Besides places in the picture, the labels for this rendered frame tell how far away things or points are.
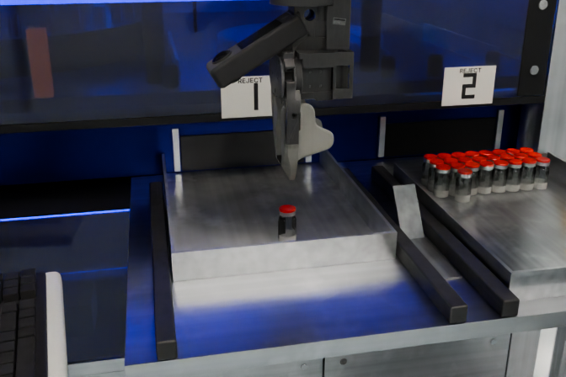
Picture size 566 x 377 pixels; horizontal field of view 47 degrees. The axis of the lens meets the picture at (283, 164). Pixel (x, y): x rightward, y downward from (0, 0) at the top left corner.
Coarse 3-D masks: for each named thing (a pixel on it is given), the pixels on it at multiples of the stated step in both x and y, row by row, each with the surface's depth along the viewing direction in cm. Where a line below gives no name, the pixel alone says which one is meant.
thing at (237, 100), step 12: (240, 84) 92; (252, 84) 93; (264, 84) 93; (228, 96) 93; (240, 96) 93; (252, 96) 93; (264, 96) 94; (228, 108) 93; (240, 108) 94; (252, 108) 94; (264, 108) 94
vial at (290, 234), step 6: (282, 216) 79; (288, 216) 78; (294, 216) 79; (282, 222) 79; (288, 222) 78; (294, 222) 79; (282, 228) 79; (288, 228) 79; (294, 228) 79; (282, 234) 79; (288, 234) 79; (294, 234) 79; (282, 240) 79; (288, 240) 79; (294, 240) 80
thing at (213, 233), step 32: (320, 160) 107; (192, 192) 96; (224, 192) 96; (256, 192) 96; (288, 192) 96; (320, 192) 96; (352, 192) 91; (192, 224) 85; (224, 224) 85; (256, 224) 85; (320, 224) 85; (352, 224) 85; (384, 224) 78; (192, 256) 71; (224, 256) 72; (256, 256) 73; (288, 256) 74; (320, 256) 75; (352, 256) 75; (384, 256) 76
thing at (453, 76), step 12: (444, 72) 98; (456, 72) 99; (468, 72) 99; (480, 72) 99; (492, 72) 100; (444, 84) 99; (456, 84) 99; (480, 84) 100; (492, 84) 101; (444, 96) 100; (456, 96) 100; (480, 96) 101; (492, 96) 101
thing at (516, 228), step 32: (416, 192) 90; (512, 192) 96; (544, 192) 96; (448, 224) 81; (480, 224) 85; (512, 224) 85; (544, 224) 85; (480, 256) 73; (512, 256) 77; (544, 256) 77; (512, 288) 67; (544, 288) 68
